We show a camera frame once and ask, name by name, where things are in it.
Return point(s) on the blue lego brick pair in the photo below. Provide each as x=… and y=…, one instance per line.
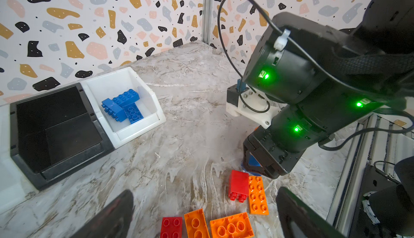
x=114, y=110

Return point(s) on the blue long lego brick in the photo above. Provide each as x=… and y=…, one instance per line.
x=133, y=113

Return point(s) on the orange long lego brick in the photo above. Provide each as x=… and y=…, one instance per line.
x=234, y=226

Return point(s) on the black middle bin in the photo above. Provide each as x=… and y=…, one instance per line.
x=56, y=134

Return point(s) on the left white bin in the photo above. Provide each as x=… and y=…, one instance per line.
x=15, y=187

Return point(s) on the white bin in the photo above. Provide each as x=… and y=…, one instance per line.
x=15, y=187
x=113, y=84

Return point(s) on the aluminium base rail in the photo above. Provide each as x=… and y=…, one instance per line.
x=375, y=194

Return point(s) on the small blue lego brick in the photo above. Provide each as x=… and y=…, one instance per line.
x=252, y=162

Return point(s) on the red lego brick centre right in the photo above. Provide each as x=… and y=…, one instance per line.
x=238, y=186

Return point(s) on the orange lego brick upper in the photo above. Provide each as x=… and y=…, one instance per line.
x=196, y=224

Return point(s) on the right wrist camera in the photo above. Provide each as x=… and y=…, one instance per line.
x=242, y=101

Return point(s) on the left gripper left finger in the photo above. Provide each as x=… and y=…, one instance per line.
x=111, y=222

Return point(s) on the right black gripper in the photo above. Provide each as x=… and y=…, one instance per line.
x=274, y=161

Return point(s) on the red square lego brick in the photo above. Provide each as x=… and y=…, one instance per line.
x=171, y=227

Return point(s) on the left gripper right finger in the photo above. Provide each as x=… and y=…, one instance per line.
x=300, y=221

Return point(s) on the right white bin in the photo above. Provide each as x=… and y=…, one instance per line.
x=113, y=84

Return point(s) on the right corner aluminium post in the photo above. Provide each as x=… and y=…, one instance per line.
x=206, y=21

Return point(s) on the orange lego brick right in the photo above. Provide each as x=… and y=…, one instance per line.
x=257, y=198

